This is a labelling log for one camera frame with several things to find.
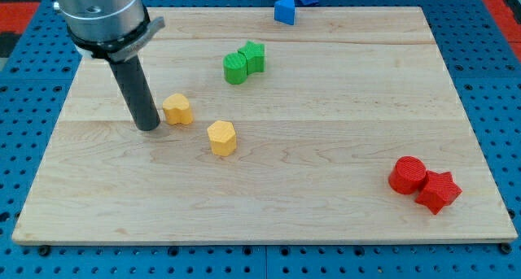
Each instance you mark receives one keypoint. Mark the yellow heart block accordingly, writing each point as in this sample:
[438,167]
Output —
[177,109]

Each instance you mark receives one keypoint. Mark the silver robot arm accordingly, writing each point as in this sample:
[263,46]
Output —
[115,30]

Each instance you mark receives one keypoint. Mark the green circle block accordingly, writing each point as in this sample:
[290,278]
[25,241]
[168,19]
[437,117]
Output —
[235,68]

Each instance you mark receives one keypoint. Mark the red circle block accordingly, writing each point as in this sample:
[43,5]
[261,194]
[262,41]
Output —
[407,175]

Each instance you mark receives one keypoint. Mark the yellow hexagon block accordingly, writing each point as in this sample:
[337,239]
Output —
[222,137]

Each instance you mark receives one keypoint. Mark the green star block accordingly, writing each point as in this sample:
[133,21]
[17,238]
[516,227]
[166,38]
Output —
[254,54]

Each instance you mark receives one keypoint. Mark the wooden board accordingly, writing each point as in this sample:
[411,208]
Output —
[345,93]

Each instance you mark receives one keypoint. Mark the blue triangle block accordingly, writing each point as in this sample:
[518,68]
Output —
[285,11]

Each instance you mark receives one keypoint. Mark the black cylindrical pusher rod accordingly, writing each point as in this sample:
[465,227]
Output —
[136,92]

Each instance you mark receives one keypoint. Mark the red star block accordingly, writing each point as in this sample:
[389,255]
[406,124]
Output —
[438,191]

